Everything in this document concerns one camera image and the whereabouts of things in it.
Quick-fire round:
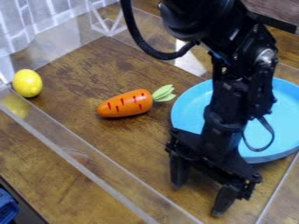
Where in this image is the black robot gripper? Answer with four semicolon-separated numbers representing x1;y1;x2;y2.
165;128;262;218

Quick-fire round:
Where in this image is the yellow toy lemon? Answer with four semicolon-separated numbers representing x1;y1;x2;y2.
13;69;43;98

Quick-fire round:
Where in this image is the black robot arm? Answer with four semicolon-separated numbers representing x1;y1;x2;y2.
160;0;278;217

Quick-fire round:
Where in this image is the blue round tray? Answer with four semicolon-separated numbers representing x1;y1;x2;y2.
171;78;299;164

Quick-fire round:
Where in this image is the orange toy carrot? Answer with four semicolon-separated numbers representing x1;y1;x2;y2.
97;84;175;118

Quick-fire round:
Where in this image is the blue plastic object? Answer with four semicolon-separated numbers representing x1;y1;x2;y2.
0;188;19;224

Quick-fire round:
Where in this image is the clear acrylic enclosure wall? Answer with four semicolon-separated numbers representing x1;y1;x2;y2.
0;0;299;224

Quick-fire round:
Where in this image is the black braided cable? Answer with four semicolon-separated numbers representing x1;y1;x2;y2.
119;0;200;61

